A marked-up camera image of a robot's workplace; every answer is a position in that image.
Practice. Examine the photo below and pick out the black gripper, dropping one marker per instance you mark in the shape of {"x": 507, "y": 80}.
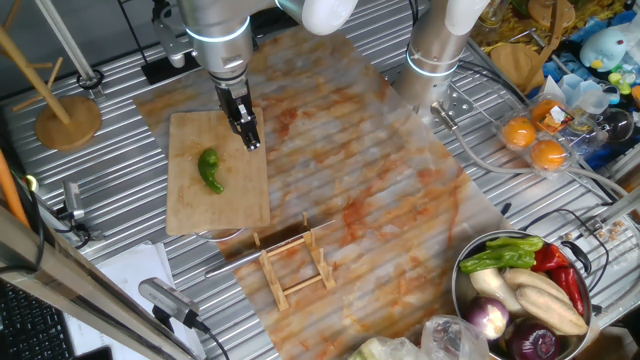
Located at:
{"x": 234, "y": 102}

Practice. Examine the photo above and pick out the green chili pepper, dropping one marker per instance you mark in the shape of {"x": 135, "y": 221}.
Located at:
{"x": 207, "y": 162}

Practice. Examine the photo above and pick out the steel kitchen knife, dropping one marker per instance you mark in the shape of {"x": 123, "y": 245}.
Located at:
{"x": 230, "y": 266}

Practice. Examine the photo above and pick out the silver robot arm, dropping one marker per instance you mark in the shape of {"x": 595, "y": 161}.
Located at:
{"x": 220, "y": 45}

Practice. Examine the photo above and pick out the bamboo cutting board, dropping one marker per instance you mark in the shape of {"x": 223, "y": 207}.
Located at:
{"x": 235, "y": 195}

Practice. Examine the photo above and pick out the wooden dish rack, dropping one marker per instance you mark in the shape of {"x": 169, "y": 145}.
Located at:
{"x": 274, "y": 282}

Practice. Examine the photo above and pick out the wooden mug tree stand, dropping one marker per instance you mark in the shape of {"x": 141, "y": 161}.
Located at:
{"x": 67, "y": 122}

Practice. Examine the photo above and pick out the white paper sheet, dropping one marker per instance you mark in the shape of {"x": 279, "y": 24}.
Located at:
{"x": 125, "y": 270}

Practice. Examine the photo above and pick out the orange tube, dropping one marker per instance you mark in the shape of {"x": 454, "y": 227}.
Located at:
{"x": 10, "y": 192}

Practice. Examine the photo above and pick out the plastic bag with cabbage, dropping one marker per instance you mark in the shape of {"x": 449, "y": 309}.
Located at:
{"x": 385, "y": 350}

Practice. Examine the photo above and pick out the stainless steel pot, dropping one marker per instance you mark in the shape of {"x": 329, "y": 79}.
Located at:
{"x": 462, "y": 290}

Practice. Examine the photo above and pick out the small black clip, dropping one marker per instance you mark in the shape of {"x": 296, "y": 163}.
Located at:
{"x": 505, "y": 209}

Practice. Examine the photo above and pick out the wooden stand with round base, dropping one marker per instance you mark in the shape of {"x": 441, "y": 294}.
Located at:
{"x": 515, "y": 62}

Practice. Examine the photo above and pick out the long green pepper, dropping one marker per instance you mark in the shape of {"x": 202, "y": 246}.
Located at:
{"x": 497, "y": 260}

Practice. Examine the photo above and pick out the black keyboard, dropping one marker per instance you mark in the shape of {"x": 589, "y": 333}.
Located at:
{"x": 30, "y": 325}

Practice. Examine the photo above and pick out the short green pepper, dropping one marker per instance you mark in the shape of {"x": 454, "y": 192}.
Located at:
{"x": 515, "y": 243}

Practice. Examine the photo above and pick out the white radish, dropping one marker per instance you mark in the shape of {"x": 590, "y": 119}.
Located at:
{"x": 492, "y": 287}

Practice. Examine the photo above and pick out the clear plastic bag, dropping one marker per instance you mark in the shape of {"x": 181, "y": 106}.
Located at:
{"x": 450, "y": 340}

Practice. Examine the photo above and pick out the orange fruit with label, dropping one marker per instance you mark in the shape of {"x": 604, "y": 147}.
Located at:
{"x": 542, "y": 110}

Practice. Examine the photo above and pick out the pale purple onion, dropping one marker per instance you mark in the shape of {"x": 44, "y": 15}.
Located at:
{"x": 486, "y": 317}

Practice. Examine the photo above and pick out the round wooden disc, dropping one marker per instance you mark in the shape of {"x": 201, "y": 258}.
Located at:
{"x": 547, "y": 12}

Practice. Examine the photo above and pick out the beige sweet potato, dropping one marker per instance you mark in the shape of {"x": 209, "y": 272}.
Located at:
{"x": 550, "y": 312}
{"x": 535, "y": 281}

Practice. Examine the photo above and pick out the wide red pepper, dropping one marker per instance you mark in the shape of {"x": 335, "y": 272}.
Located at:
{"x": 549, "y": 257}

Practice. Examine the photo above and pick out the clear plastic fruit container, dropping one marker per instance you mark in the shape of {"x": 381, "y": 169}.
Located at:
{"x": 575, "y": 132}

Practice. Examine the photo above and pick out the clear plastic cup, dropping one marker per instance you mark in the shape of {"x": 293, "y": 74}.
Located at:
{"x": 582, "y": 92}

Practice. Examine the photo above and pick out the dark red onion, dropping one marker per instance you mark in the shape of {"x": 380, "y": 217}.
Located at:
{"x": 532, "y": 342}

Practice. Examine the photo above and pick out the long red pepper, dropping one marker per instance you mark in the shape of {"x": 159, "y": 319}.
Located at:
{"x": 570, "y": 287}

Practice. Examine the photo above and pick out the blue plush toy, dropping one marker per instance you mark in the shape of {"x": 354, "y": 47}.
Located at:
{"x": 602, "y": 50}

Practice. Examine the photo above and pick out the round glass bowl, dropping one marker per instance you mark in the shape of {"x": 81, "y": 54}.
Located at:
{"x": 616, "y": 125}

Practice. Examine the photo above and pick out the green yellow toy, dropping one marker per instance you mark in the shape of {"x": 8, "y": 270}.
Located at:
{"x": 620, "y": 82}

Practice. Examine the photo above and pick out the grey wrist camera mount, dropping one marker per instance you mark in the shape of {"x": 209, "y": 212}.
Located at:
{"x": 170, "y": 42}

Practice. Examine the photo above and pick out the small grey mounted camera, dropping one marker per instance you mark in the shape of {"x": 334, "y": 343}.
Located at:
{"x": 73, "y": 199}

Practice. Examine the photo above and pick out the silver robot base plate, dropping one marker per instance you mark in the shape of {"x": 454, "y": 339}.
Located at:
{"x": 457, "y": 102}

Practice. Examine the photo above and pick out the aluminium frame beam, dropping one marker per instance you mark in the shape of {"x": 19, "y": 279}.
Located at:
{"x": 75, "y": 277}

